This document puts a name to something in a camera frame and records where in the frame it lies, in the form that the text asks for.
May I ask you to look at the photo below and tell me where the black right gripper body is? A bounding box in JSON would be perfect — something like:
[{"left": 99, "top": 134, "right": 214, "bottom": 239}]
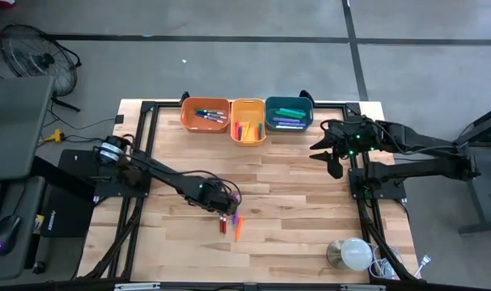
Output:
[{"left": 321, "top": 116, "right": 367, "bottom": 179}]

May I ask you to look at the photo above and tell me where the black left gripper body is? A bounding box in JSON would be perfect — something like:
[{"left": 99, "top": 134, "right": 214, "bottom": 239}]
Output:
[{"left": 188, "top": 179, "right": 239, "bottom": 216}]

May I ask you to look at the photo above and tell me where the teal thick marker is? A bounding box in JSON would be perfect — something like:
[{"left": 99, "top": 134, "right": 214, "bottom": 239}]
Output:
[{"left": 278, "top": 107, "right": 307, "bottom": 117}]

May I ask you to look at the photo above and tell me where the orange highlighter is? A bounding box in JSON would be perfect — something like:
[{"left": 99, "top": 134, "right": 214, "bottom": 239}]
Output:
[{"left": 233, "top": 215, "right": 245, "bottom": 243}]

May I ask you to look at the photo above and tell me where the green thick marker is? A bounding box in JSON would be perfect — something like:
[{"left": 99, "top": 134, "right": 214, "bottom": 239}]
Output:
[{"left": 273, "top": 109, "right": 305, "bottom": 120}]

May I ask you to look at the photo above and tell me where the teal plastic bin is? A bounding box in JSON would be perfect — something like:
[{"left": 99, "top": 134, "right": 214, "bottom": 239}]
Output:
[{"left": 264, "top": 95, "right": 315, "bottom": 133}]

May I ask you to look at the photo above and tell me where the orange plastic bin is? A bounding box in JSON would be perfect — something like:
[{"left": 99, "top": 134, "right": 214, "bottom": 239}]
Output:
[{"left": 180, "top": 96, "right": 232, "bottom": 134}]

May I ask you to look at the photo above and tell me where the yellow plastic bin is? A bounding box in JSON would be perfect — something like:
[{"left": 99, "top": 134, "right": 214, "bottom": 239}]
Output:
[{"left": 230, "top": 98, "right": 267, "bottom": 147}]

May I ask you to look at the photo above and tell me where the metal cup white lid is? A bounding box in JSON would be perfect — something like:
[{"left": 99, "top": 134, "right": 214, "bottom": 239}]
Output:
[{"left": 325, "top": 237, "right": 374, "bottom": 272}]

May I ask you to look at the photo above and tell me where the black metal cart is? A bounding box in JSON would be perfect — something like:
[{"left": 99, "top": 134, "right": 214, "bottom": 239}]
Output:
[{"left": 455, "top": 103, "right": 491, "bottom": 238}]

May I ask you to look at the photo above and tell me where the white power plug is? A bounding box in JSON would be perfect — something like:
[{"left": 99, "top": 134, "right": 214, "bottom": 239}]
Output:
[{"left": 413, "top": 253, "right": 433, "bottom": 279}]

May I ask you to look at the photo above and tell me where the yellow power connector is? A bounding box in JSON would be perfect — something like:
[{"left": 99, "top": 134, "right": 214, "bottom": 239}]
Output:
[{"left": 37, "top": 129, "right": 65, "bottom": 146}]

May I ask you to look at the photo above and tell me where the grey desk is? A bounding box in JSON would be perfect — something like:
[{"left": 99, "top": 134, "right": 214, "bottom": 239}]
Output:
[{"left": 0, "top": 177, "right": 46, "bottom": 282}]

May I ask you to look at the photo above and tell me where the black computer mouse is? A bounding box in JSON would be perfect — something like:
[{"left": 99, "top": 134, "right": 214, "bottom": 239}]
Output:
[{"left": 0, "top": 214, "right": 23, "bottom": 256}]

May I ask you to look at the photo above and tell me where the dark grey monitor panel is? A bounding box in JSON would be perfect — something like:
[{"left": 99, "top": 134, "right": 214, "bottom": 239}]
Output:
[{"left": 0, "top": 75, "right": 55, "bottom": 181}]

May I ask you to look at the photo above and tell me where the black floor fan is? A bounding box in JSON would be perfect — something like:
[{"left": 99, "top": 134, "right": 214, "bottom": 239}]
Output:
[{"left": 0, "top": 23, "right": 83, "bottom": 113}]

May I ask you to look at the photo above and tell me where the black aluminium table frame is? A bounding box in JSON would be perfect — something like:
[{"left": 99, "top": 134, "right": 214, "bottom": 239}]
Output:
[{"left": 77, "top": 99, "right": 422, "bottom": 284}]

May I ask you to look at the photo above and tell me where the silver metal bracket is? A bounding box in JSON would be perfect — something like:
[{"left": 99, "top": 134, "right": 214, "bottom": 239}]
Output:
[
  {"left": 113, "top": 282, "right": 162, "bottom": 291},
  {"left": 339, "top": 284, "right": 387, "bottom": 291}
]

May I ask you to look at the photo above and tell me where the white coiled cable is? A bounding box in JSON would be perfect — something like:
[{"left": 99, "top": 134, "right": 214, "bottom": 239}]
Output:
[{"left": 368, "top": 244, "right": 404, "bottom": 280}]

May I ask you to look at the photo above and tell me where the black floor cable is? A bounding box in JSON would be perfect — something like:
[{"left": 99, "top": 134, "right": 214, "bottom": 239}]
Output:
[{"left": 46, "top": 99, "right": 119, "bottom": 153}]

